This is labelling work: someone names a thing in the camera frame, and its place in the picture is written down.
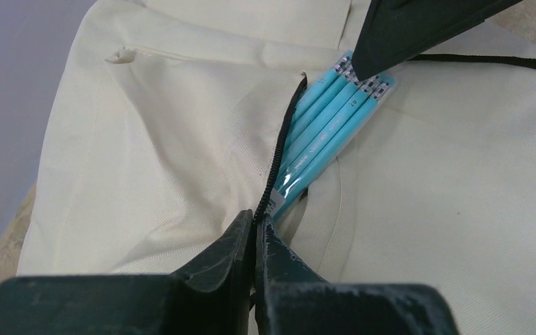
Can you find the blue pencil pack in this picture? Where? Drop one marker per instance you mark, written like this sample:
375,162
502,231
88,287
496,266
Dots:
326,117

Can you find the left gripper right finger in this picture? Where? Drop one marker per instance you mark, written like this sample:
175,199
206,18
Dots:
290,298

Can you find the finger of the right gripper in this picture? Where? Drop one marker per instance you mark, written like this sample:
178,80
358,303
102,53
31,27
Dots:
395,31

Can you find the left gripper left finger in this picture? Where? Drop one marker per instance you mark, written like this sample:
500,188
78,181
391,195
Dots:
207,295

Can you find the cream canvas backpack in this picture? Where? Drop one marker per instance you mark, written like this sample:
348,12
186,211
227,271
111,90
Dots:
164,127

